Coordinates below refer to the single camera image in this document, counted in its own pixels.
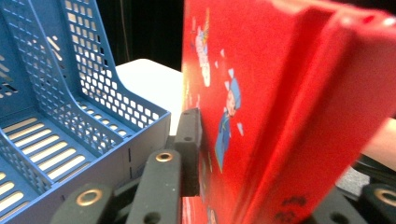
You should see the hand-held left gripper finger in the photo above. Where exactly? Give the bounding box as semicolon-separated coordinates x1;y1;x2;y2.
173;107;203;198

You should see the red picture book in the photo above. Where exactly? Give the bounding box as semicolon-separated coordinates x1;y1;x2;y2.
180;0;396;224

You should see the blue plastic file rack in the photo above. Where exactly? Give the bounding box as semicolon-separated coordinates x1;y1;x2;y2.
0;0;172;224

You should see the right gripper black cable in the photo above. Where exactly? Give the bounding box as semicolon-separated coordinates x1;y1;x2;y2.
353;153;396;185

